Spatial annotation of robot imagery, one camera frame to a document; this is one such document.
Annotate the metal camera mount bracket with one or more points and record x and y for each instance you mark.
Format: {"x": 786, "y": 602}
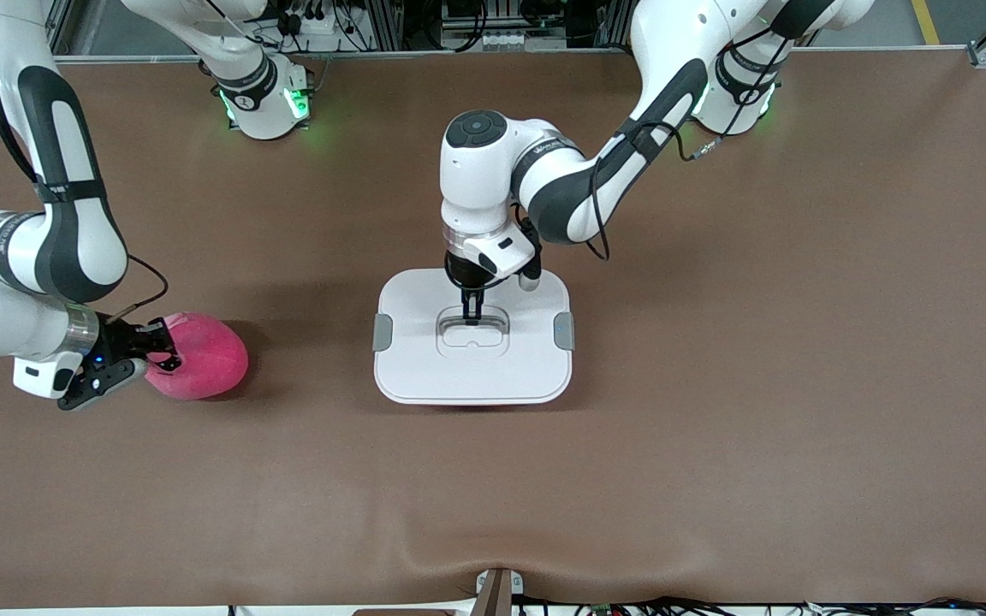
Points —
{"x": 497, "y": 595}

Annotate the white power strip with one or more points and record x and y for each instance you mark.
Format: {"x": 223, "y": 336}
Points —
{"x": 322, "y": 26}

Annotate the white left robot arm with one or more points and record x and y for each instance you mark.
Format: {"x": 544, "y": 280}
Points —
{"x": 480, "y": 180}

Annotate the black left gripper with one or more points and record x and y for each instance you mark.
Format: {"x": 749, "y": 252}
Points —
{"x": 461, "y": 275}

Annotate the black right camera bracket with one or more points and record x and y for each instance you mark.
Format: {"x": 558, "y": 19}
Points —
{"x": 91, "y": 389}

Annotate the brown table mat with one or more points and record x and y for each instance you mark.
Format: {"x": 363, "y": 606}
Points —
{"x": 715, "y": 470}

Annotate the pink plush toy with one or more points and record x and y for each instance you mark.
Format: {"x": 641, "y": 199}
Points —
{"x": 210, "y": 359}

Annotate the grey control box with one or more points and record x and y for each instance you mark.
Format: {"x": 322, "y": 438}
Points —
{"x": 501, "y": 38}

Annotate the white box lid grey clips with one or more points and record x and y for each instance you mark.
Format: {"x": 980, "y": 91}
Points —
{"x": 424, "y": 368}

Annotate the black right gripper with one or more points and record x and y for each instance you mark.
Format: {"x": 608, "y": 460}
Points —
{"x": 122, "y": 341}

